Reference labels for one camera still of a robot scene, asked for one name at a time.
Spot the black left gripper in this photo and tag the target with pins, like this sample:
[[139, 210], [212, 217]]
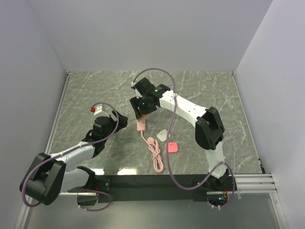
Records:
[[122, 121]]

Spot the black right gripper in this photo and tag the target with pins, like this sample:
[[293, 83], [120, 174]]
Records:
[[136, 103]]

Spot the tan wooden plug adapter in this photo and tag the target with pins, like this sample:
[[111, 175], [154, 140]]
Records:
[[144, 117]]

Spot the pink power strip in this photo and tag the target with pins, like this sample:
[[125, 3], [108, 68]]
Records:
[[141, 125]]

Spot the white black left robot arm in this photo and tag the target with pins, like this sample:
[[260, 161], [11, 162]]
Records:
[[50, 175]]

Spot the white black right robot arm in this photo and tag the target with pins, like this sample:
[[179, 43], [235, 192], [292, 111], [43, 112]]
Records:
[[209, 129]]

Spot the white square plug adapter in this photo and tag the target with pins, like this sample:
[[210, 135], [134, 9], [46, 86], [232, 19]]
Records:
[[162, 135]]

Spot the red square plug adapter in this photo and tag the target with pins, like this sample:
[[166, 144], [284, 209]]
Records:
[[173, 147]]

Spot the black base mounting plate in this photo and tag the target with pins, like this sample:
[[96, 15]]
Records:
[[157, 187]]

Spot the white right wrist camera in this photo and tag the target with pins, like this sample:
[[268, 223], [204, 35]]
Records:
[[137, 93]]

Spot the aluminium rail left edge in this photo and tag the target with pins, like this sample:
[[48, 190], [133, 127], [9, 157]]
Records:
[[54, 128]]

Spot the aluminium rail frame front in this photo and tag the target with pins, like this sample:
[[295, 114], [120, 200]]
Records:
[[255, 183]]

